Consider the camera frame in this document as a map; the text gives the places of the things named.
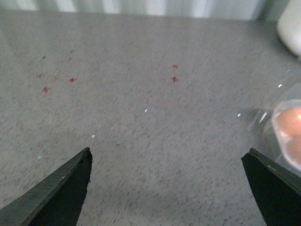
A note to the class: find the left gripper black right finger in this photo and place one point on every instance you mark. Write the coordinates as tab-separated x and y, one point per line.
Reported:
277	191

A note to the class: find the clear plastic egg box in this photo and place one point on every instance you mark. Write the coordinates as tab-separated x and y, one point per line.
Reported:
271	138

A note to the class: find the white Joyoung blender appliance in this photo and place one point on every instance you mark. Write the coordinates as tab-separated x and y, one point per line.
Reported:
289	27

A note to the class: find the grey pleated curtain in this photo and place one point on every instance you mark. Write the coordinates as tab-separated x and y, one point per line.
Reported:
267	10

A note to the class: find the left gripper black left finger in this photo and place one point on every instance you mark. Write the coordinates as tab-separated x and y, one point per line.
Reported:
55	201

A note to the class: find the brown egg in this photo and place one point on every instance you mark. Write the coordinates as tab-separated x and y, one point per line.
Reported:
293	152

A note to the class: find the brown egg box front-left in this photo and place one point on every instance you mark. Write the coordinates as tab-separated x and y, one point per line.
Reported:
289	121

